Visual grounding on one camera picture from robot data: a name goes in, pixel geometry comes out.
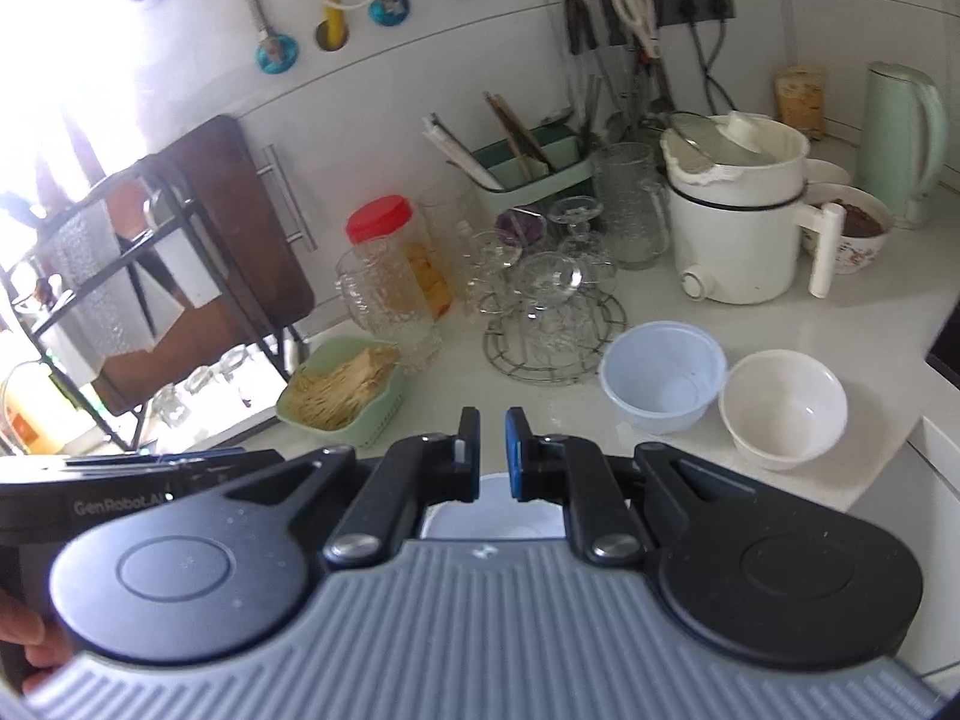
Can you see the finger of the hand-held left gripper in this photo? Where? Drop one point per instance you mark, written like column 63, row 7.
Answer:
column 217, row 457

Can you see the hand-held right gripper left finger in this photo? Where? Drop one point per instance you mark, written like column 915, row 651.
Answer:
column 471, row 465

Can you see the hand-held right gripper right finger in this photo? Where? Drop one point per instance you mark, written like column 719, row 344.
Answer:
column 514, row 461

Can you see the light blue bowl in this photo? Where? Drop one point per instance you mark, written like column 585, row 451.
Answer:
column 487, row 521
column 660, row 382

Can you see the person's left hand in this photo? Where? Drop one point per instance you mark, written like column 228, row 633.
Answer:
column 30, row 637

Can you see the small clear glass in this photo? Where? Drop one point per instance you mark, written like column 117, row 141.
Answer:
column 236, row 364
column 169, row 401
column 199, row 382

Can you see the yellow detergent bottle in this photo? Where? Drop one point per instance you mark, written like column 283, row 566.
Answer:
column 30, row 412

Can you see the green plastic basket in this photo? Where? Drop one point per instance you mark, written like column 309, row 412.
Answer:
column 300, row 409

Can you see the dry noodles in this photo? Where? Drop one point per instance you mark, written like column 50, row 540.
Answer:
column 341, row 386

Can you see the clear stemmed glass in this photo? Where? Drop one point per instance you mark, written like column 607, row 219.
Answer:
column 574, row 214
column 491, row 259
column 555, row 277

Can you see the textured glass mug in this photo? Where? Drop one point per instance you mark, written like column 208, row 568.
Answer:
column 382, row 292

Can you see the textured clear utensil holder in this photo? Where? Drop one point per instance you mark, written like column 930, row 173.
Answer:
column 86, row 277

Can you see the purple glass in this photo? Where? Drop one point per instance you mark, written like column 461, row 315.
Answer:
column 519, row 226

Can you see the brown cutting board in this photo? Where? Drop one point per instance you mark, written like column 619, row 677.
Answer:
column 240, row 210

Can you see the black metal dish rack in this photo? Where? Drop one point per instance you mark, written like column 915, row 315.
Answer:
column 187, row 210

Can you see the tall clear glass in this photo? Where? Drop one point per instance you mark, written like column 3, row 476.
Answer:
column 446, row 214

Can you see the red-lid plastic jar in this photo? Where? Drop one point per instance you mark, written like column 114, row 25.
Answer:
column 379, row 217

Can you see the textured glass pitcher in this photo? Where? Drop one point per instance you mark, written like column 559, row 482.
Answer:
column 630, row 202

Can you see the green chopstick holder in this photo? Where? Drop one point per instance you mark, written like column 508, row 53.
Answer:
column 555, row 180

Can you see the white electric cooking pot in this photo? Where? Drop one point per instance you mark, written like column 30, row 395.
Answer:
column 735, row 240

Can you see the white chopsticks bundle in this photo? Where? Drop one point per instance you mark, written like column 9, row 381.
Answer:
column 457, row 150

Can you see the wooden chopsticks bundle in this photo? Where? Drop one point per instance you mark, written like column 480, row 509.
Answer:
column 517, row 135

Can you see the glass pot lid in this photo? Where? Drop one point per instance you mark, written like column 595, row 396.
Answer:
column 712, row 139

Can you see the floral bowl with brown food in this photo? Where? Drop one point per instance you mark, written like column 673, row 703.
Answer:
column 862, row 225

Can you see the plain white bowl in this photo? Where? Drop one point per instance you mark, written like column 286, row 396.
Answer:
column 829, row 171

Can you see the hanging metal utensils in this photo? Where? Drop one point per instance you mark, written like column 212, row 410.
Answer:
column 581, row 37

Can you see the black induction cooktop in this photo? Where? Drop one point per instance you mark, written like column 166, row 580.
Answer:
column 946, row 356

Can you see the yellow packet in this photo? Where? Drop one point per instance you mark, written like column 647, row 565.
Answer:
column 801, row 101

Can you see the pale green electric kettle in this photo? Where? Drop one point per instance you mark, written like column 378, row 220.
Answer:
column 896, row 142

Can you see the blue pipe wall flange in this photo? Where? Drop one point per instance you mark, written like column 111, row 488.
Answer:
column 390, row 4
column 277, row 52

